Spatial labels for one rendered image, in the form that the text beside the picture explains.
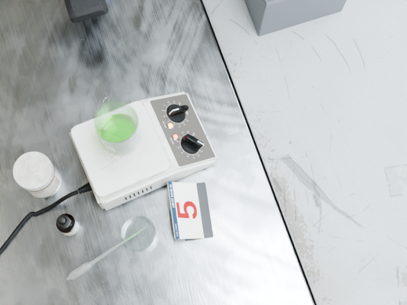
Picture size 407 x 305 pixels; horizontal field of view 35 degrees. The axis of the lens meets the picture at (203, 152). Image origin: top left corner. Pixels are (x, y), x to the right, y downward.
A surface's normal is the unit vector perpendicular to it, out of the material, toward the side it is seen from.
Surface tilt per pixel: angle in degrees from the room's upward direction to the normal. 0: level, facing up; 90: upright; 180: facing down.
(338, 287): 0
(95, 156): 0
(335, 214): 0
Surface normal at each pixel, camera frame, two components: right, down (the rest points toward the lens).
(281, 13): 0.33, 0.91
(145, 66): 0.02, -0.25
